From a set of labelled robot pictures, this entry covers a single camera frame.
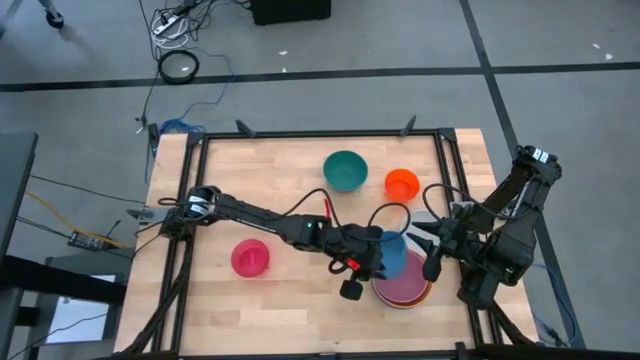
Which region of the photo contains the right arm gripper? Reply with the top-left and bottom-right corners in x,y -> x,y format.
406,215 -> 477,283

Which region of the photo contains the yellow cable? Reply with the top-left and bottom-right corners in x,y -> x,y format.
24,191 -> 132,250

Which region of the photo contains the teal plastic bowl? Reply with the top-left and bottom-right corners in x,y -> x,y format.
322,149 -> 370,193

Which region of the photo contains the black device with green light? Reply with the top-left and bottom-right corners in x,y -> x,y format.
147,122 -> 162,154

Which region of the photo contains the large green translucent bowl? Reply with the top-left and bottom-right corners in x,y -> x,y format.
371,247 -> 435,310

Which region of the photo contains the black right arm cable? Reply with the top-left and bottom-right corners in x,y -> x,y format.
422,182 -> 506,221

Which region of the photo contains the grey cart with white panel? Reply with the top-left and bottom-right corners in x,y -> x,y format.
44,257 -> 132,347

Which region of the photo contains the small black adapter box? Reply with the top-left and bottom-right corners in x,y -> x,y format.
67,219 -> 121,252

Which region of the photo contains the white cable coil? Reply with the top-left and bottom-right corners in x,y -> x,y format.
151,18 -> 191,50

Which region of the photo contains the blue cable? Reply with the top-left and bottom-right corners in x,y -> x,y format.
529,262 -> 579,349
158,47 -> 236,136

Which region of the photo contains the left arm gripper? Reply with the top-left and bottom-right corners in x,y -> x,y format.
329,225 -> 390,302

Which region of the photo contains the dark grey desk top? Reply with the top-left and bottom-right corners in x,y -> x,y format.
0,130 -> 40,261

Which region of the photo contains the black ring with glass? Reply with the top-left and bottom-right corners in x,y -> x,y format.
157,48 -> 201,85

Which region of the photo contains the small crimson bowl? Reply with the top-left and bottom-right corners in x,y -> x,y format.
230,237 -> 272,279

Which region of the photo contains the blue plastic bowl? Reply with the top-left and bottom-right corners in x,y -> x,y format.
378,229 -> 411,281

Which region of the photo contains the white power strip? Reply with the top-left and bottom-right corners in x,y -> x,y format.
152,13 -> 182,35

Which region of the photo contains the black caster wheel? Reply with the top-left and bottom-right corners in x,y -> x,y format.
38,0 -> 66,30

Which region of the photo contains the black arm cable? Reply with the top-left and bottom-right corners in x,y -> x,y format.
422,182 -> 506,221
277,187 -> 412,244

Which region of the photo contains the black box on floor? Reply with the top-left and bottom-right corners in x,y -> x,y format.
250,0 -> 333,27

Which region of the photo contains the small orange-red bowl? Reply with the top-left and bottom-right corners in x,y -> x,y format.
384,167 -> 421,204

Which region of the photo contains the black aluminium table frame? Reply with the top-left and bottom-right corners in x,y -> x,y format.
124,128 -> 539,360

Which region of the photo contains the black beam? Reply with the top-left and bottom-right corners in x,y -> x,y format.
0,254 -> 127,307

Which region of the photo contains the long black floor cable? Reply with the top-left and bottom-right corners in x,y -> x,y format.
29,173 -> 151,206

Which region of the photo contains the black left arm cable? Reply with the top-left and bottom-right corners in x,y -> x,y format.
277,187 -> 412,244

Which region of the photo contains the black cable tangle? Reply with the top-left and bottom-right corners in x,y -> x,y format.
139,0 -> 254,31

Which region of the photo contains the grey metal bracket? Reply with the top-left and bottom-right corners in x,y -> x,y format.
125,207 -> 161,224

